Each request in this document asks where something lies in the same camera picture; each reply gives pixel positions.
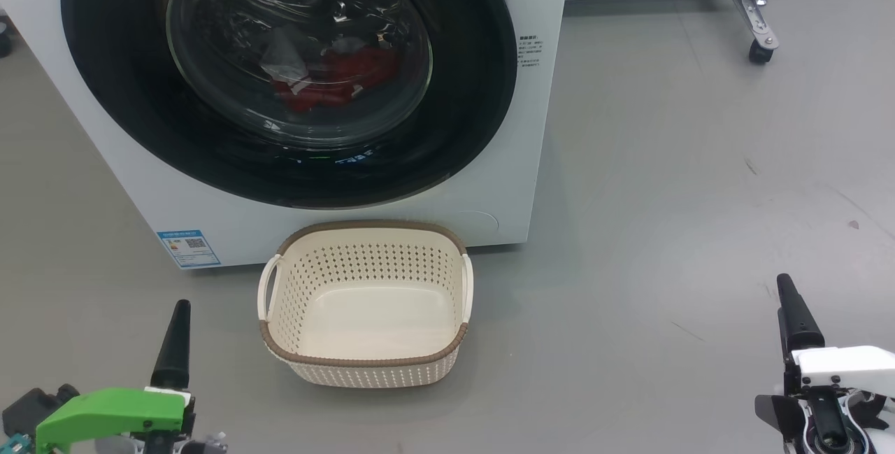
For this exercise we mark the black round glass washer door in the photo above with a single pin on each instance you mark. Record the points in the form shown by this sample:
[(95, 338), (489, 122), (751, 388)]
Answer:
[(119, 90)]

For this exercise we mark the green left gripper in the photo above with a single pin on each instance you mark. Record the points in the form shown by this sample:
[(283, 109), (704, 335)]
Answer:
[(105, 412)]

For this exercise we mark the white front-load washing machine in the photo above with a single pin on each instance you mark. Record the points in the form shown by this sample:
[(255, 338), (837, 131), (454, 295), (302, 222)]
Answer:
[(349, 226)]

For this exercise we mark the round filter cover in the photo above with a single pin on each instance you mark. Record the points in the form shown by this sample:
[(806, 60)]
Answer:
[(479, 223)]

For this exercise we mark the small printed text label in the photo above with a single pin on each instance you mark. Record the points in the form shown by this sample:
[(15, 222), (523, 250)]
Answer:
[(529, 52)]

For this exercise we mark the cream basket with brown rim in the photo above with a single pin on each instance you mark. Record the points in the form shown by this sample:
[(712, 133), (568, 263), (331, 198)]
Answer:
[(363, 314)]

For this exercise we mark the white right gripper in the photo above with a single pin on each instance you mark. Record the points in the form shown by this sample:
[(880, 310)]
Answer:
[(846, 366)]

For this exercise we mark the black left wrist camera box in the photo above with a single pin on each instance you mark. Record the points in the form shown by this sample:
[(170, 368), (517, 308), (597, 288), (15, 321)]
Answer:
[(35, 406)]

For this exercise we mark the red and white jersey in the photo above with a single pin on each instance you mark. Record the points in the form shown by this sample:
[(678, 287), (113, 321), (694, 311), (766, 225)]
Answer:
[(349, 73)]

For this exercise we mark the black caster wheel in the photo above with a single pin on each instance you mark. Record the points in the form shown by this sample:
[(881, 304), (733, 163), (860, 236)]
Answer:
[(761, 53)]

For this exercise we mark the blue energy label sticker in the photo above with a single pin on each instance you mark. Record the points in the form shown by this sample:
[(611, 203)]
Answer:
[(189, 250)]

